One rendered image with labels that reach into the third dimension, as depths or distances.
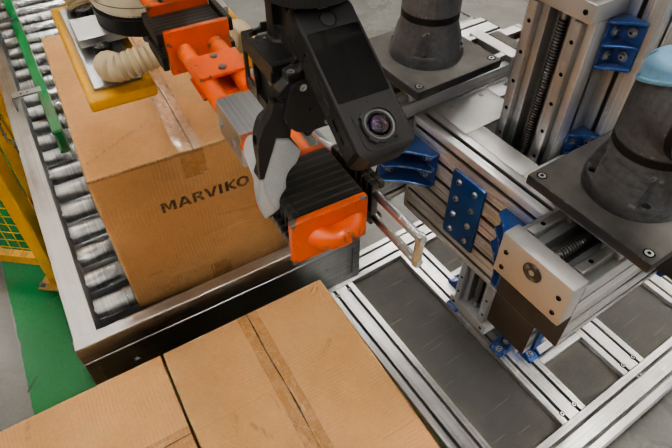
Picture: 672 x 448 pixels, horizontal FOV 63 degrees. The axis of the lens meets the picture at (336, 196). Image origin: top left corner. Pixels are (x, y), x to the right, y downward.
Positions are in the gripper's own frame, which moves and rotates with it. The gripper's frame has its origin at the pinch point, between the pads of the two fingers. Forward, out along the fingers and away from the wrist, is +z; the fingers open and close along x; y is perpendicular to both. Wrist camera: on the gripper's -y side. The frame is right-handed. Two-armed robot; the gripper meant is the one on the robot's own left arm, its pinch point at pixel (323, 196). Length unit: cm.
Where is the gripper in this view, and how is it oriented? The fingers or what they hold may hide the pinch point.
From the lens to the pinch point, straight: 50.2
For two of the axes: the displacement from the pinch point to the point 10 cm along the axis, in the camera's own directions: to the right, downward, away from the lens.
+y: -4.9, -6.2, 6.2
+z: -0.1, 7.1, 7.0
